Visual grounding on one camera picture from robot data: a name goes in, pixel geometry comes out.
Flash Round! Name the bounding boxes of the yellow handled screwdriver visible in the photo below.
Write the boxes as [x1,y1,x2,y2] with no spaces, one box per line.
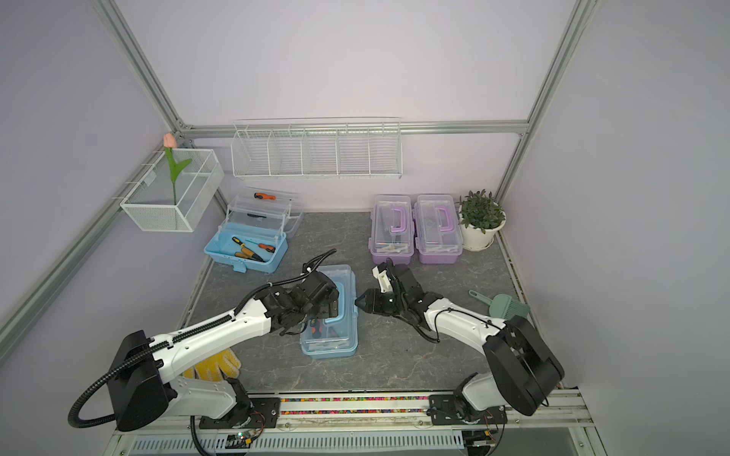
[232,237,264,262]

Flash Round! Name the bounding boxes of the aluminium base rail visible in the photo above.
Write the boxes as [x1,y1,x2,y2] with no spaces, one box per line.
[105,389,606,455]

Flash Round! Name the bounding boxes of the orange screwdriver in lid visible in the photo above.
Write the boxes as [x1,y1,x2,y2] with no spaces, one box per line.
[254,192,277,201]

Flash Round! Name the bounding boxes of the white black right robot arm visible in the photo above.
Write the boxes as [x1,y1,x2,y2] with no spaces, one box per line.
[355,260,565,424]

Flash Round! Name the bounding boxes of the white mesh wall basket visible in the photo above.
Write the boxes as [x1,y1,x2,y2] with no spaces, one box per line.
[120,148,224,233]

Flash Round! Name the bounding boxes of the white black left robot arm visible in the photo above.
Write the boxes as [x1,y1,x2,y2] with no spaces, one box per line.
[68,250,338,432]

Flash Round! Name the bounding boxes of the white potted green plant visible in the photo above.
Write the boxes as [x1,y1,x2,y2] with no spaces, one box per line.
[458,189,507,252]

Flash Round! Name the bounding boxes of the orange handled screwdriver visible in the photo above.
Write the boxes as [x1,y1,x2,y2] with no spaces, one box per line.
[246,239,277,254]

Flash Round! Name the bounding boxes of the purple toolbox with wrench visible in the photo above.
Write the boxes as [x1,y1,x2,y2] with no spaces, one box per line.
[414,194,463,265]

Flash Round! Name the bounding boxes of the yellow work glove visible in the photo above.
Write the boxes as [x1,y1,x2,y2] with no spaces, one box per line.
[182,349,241,382]

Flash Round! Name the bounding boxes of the purple toolbox with ratchet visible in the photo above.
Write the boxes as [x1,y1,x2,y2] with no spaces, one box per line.
[368,195,416,265]

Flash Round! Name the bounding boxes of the pink artificial tulip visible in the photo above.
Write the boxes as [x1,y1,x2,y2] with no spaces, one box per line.
[163,133,192,205]

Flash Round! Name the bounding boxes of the white wire wall shelf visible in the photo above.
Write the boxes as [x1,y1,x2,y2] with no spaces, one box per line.
[230,117,403,180]

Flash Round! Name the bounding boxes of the light blue toolbox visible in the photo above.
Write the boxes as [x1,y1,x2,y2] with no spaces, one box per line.
[205,187,303,274]
[300,264,359,360]

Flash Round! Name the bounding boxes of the green dustpan brush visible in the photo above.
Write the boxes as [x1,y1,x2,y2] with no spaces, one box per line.
[469,290,530,320]

